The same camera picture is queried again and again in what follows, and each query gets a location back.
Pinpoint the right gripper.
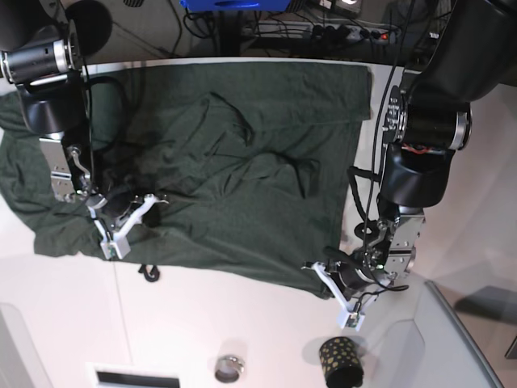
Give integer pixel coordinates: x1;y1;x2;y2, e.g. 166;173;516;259
96;185;135;226

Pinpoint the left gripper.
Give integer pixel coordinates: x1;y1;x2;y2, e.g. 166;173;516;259
325;247;373;299

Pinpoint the small black clip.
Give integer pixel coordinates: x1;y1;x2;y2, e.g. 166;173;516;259
138;264;161;283

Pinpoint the dark green t-shirt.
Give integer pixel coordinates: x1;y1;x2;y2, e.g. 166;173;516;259
0;60;373;301

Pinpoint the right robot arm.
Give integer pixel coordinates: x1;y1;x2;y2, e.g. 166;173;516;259
1;1;135;223

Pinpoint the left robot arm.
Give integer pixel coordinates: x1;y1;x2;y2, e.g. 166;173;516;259
313;1;516;301

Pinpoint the black gold-dotted cup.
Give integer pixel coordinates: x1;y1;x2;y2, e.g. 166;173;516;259
319;336;364;388

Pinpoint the silver tape roll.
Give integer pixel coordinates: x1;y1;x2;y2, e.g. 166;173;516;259
214;355;245;384

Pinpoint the round black stand base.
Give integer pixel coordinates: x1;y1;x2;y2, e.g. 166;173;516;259
65;0;113;57

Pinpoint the white slotted tray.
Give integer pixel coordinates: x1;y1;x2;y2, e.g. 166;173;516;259
85;362;184;388

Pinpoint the blue plastic box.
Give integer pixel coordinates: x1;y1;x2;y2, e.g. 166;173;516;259
180;0;290;12

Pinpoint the white power strip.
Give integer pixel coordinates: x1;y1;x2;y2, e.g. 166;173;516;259
310;24;400;44

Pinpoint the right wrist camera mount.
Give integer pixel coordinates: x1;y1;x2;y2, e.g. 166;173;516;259
86;193;169;260

